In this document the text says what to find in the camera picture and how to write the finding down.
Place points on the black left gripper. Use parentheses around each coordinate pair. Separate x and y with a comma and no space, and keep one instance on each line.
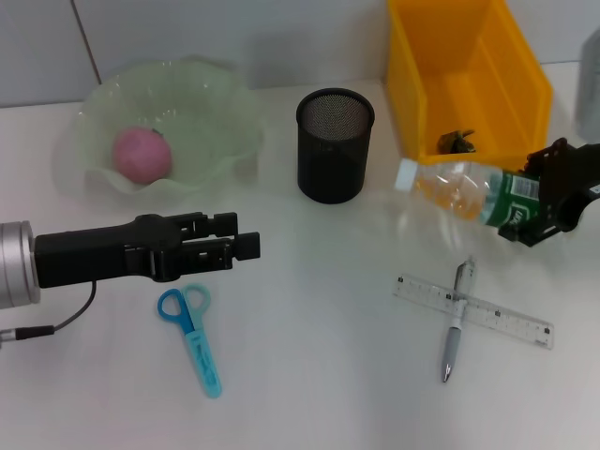
(94,255)

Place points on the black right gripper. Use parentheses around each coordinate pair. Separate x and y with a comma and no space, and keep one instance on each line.
(569,187)

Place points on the clear bottle with green label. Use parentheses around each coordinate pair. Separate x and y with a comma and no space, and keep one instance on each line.
(450,190)

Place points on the green plastic wrapper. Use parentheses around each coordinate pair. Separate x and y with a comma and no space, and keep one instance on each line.
(457,143)

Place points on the pink peach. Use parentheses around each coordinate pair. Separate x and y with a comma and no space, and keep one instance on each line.
(140,154)

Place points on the blue scissors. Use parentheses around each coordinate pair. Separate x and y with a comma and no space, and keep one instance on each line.
(197,337)

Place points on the green glass fruit plate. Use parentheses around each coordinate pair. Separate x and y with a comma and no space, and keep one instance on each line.
(201,117)

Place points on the black mesh pen holder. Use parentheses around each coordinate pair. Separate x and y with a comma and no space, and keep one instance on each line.
(334,154)

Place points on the transparent plastic ruler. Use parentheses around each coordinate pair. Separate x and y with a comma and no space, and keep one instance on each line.
(422,293)

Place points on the grey ballpoint pen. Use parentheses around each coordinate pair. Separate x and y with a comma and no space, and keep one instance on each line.
(452,342)

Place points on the yellow plastic bin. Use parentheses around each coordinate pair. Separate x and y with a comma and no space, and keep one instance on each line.
(469,70)

